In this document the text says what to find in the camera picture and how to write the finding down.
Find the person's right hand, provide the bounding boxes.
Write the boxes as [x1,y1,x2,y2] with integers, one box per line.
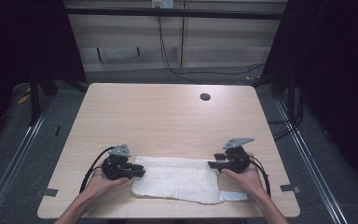
[219,152,265,199]

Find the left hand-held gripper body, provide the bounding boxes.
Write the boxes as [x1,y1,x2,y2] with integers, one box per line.
[101,143,138,181]

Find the person's left hand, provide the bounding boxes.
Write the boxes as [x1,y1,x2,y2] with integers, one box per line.
[83,166,131,201]

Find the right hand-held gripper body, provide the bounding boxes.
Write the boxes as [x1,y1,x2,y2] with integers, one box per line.
[219,137,256,175]

